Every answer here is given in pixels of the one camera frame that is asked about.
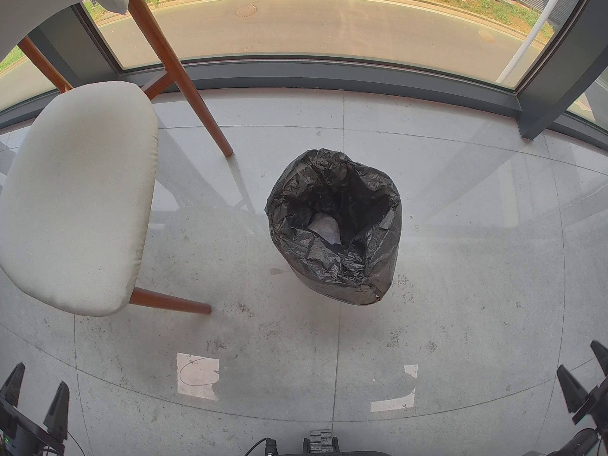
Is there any black cable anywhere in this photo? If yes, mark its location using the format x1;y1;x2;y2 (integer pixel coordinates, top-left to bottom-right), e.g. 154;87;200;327
244;437;279;456

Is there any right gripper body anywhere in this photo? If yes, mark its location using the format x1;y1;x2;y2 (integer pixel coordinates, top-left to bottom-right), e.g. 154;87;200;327
572;377;608;434

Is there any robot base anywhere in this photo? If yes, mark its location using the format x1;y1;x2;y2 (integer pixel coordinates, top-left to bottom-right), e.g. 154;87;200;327
280;428;391;456

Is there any black plastic bag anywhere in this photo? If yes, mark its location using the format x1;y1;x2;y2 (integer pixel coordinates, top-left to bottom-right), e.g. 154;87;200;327
265;149;403;307

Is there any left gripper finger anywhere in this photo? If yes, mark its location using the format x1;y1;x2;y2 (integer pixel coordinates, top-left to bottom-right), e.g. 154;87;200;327
43;381;71;440
0;362;26;410

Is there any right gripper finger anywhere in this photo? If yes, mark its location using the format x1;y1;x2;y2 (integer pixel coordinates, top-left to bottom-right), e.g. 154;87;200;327
556;363;590;414
590;340;608;377

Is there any white cushioned wooden chair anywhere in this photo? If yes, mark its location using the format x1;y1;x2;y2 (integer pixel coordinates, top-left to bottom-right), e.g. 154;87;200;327
0;0;234;317

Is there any crumpled white paper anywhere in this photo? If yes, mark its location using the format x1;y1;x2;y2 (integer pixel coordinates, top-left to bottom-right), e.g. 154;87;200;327
308;213;342;246

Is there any window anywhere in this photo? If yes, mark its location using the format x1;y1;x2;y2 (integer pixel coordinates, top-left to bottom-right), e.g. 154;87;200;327
0;0;608;151

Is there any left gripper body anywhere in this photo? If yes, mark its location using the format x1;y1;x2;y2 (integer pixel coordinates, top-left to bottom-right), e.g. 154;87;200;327
0;398;66;456

